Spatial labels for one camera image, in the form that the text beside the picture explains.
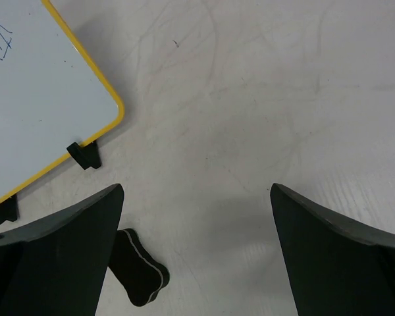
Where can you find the yellow framed whiteboard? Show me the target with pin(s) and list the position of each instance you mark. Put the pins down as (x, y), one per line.
(52, 94)

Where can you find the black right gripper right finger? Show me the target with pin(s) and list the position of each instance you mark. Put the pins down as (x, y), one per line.
(335, 265)

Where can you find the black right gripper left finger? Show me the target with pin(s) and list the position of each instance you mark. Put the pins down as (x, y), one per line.
(56, 265)

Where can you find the black whiteboard stand foot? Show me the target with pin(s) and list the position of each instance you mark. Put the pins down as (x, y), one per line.
(86, 156)
(9, 210)

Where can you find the black felt whiteboard eraser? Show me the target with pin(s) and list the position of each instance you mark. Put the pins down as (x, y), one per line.
(141, 276)

